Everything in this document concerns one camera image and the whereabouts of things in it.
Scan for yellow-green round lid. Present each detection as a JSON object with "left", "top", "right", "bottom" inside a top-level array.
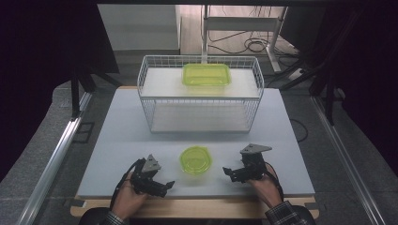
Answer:
[{"left": 178, "top": 145, "right": 213, "bottom": 175}]

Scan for white metal desk frame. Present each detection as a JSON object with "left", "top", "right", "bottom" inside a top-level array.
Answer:
[{"left": 201, "top": 4, "right": 290, "bottom": 74}]

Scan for dark curtain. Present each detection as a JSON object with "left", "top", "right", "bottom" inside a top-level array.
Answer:
[
  {"left": 280, "top": 0, "right": 398, "bottom": 177},
  {"left": 0, "top": 0, "right": 120, "bottom": 184}
]

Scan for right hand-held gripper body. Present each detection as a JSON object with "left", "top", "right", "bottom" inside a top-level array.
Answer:
[{"left": 239, "top": 142, "right": 273, "bottom": 183}]

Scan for person's right hand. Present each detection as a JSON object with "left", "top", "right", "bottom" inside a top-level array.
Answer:
[{"left": 246, "top": 163, "right": 284, "bottom": 209}]

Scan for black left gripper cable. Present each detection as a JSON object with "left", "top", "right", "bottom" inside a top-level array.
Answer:
[{"left": 109, "top": 158, "right": 146, "bottom": 211}]

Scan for person's left hand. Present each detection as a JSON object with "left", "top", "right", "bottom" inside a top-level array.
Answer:
[{"left": 111, "top": 179, "right": 148, "bottom": 220}]

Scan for white wire rack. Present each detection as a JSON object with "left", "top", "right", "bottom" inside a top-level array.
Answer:
[{"left": 136, "top": 54, "right": 266, "bottom": 135}]

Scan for black metal stand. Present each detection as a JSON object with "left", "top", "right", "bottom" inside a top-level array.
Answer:
[
  {"left": 69, "top": 69, "right": 124, "bottom": 122},
  {"left": 278, "top": 8, "right": 364, "bottom": 127}
]

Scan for thin black floor cable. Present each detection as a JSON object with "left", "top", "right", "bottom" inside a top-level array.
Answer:
[{"left": 289, "top": 117, "right": 310, "bottom": 144}]

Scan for aluminium rail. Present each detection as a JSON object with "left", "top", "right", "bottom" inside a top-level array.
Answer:
[
  {"left": 310, "top": 95, "right": 382, "bottom": 225},
  {"left": 15, "top": 92, "right": 94, "bottom": 225}
]

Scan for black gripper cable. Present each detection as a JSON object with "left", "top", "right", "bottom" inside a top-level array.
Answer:
[
  {"left": 264, "top": 161, "right": 285, "bottom": 203},
  {"left": 109, "top": 158, "right": 146, "bottom": 211}
]

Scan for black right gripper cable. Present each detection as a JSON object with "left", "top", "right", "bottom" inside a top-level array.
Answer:
[{"left": 264, "top": 161, "right": 285, "bottom": 203}]

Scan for square container with green lid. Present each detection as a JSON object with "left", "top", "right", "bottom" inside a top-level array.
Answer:
[{"left": 181, "top": 63, "right": 233, "bottom": 88}]

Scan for white cabinet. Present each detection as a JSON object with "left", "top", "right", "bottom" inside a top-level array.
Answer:
[{"left": 97, "top": 3, "right": 183, "bottom": 53}]

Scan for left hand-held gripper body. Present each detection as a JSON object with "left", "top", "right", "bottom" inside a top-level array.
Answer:
[{"left": 130, "top": 153, "right": 162, "bottom": 196}]

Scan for black floor cables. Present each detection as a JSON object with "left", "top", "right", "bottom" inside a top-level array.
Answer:
[{"left": 207, "top": 5, "right": 302, "bottom": 58}]

